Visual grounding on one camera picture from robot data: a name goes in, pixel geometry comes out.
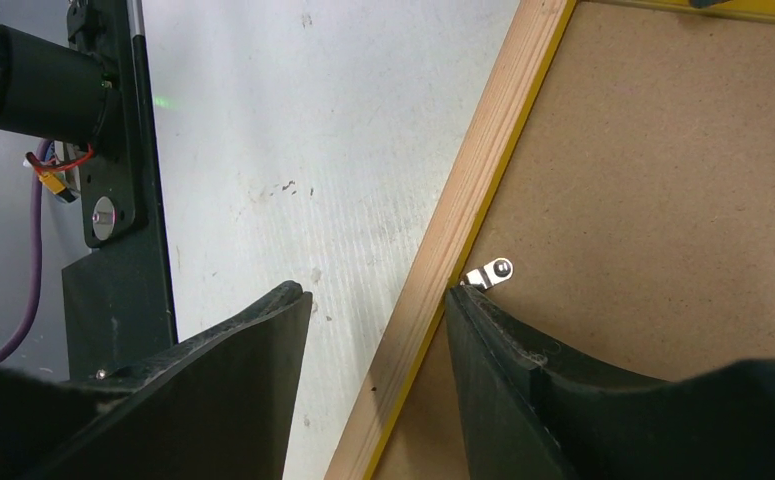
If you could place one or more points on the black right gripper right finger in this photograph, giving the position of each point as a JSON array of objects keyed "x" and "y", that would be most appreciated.
[{"x": 532, "y": 407}]

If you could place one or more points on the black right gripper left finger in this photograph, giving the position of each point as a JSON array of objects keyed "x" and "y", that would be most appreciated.
[{"x": 218, "y": 405}]

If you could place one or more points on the small metal turn clip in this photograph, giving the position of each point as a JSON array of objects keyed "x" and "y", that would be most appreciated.
[{"x": 489, "y": 275}]

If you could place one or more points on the brown cardboard backing board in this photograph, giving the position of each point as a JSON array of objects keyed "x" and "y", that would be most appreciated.
[{"x": 625, "y": 185}]

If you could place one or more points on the yellow wooden picture frame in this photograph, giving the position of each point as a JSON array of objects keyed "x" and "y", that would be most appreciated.
[{"x": 453, "y": 232}]

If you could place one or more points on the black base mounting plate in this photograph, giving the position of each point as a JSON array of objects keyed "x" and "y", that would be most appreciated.
[{"x": 118, "y": 299}]

